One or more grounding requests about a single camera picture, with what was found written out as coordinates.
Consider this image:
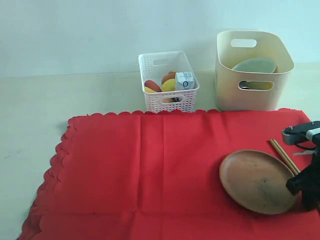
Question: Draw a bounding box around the white blue milk carton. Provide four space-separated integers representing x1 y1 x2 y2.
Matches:
175 72 196 91

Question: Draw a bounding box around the pale green bowl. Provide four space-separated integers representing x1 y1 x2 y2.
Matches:
232 57 277 91

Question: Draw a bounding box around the orange fried nugget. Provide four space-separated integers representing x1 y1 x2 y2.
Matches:
161 71 176 84

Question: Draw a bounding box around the yellow round fruit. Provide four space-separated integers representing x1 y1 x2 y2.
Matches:
161 78 176 92

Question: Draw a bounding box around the orange cheese wedge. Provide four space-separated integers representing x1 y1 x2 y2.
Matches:
144 86 157 94

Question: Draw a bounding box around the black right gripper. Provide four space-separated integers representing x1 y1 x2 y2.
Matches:
285 148 320 211

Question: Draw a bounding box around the white woven plastic basket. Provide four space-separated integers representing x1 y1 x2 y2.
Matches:
138 51 200 113

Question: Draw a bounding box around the brown oval plate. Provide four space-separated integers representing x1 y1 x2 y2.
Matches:
219 149 298 215

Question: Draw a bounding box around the red scalloped table cloth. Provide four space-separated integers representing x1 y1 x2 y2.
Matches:
20 108 320 240

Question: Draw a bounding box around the red sausage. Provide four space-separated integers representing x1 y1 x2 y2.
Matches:
144 80 162 93

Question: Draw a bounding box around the cream plastic bin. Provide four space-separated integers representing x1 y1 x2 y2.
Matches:
215 30 295 111

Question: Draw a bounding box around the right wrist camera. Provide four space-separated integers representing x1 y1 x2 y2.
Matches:
281 121 320 146

